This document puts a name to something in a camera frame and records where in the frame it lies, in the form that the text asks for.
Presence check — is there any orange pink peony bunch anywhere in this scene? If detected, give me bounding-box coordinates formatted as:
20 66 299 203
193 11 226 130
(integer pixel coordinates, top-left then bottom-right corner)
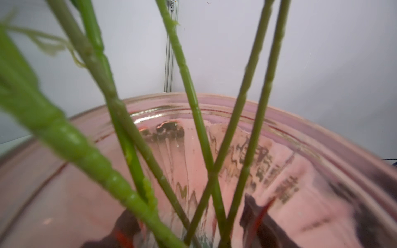
1 29 185 248

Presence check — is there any pink spray rose stem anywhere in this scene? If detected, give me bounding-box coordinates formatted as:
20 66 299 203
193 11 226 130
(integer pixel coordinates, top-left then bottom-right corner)
184 0 291 248

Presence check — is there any aluminium corner frame post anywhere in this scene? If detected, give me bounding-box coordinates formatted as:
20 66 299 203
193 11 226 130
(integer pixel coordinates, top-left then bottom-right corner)
164 0 178 93

